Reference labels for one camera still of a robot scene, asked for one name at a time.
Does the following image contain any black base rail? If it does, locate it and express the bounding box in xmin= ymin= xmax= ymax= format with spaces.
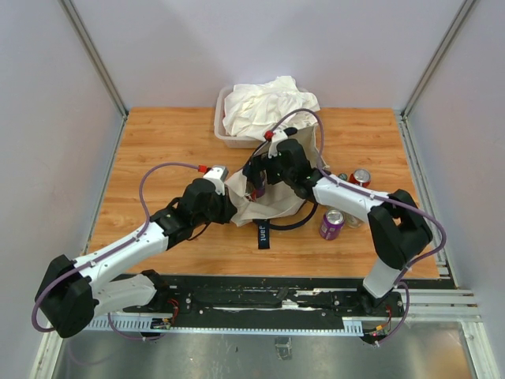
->
xmin=86 ymin=272 xmax=411 ymax=336

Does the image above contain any red soda can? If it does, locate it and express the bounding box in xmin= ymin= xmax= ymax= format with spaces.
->
xmin=349 ymin=168 xmax=372 ymax=188

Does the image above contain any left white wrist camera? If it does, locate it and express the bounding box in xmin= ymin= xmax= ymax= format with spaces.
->
xmin=203 ymin=166 xmax=229 ymax=196

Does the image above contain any purple soda can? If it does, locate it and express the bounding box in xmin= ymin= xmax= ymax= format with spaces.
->
xmin=319 ymin=208 xmax=345 ymax=241
xmin=245 ymin=179 xmax=266 ymax=201

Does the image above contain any crumpled white cloth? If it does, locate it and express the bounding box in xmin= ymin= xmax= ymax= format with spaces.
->
xmin=223 ymin=76 xmax=320 ymax=141

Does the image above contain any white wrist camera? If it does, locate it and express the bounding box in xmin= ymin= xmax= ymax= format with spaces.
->
xmin=203 ymin=166 xmax=229 ymax=196
xmin=264 ymin=130 xmax=290 ymax=159

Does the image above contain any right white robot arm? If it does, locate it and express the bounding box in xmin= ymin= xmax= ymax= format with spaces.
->
xmin=243 ymin=139 xmax=433 ymax=316

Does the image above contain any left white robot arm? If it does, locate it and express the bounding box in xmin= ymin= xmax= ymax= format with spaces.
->
xmin=35 ymin=175 xmax=237 ymax=338

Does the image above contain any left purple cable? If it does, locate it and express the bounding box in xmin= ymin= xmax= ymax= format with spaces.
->
xmin=31 ymin=161 xmax=208 ymax=332

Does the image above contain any white plastic basket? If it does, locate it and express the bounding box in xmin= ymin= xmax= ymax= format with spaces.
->
xmin=214 ymin=85 xmax=260 ymax=149

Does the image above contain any cream canvas tote bag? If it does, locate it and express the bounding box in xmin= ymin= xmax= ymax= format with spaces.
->
xmin=230 ymin=122 xmax=331 ymax=250

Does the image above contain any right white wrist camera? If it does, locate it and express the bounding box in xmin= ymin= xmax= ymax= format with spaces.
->
xmin=264 ymin=130 xmax=290 ymax=159

